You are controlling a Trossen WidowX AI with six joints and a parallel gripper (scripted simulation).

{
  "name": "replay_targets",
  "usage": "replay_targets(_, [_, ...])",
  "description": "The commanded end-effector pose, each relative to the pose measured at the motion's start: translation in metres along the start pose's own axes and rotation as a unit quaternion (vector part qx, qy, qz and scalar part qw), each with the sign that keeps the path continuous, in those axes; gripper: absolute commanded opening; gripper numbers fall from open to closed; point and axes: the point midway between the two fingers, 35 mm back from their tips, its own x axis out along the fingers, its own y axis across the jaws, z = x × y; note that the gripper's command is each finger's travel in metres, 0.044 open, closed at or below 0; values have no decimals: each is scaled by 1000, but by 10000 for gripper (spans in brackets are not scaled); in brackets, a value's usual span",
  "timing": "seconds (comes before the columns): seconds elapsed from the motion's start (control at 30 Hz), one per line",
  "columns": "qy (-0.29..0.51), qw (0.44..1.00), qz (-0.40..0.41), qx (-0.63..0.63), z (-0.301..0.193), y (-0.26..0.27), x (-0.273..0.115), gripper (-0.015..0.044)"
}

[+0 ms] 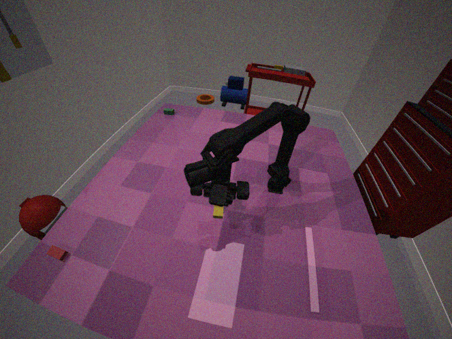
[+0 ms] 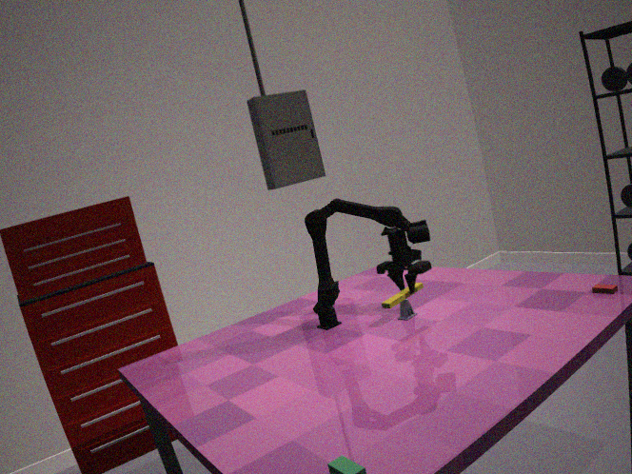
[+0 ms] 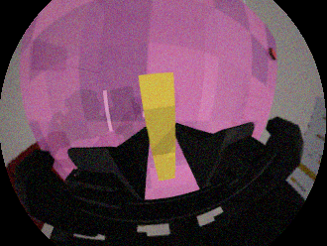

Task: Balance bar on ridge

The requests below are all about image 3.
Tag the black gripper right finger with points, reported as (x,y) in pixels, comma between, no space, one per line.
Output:
(204,150)

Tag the yellow bar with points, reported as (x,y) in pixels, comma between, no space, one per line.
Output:
(158,95)

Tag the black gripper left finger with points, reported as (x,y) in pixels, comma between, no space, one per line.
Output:
(128,161)

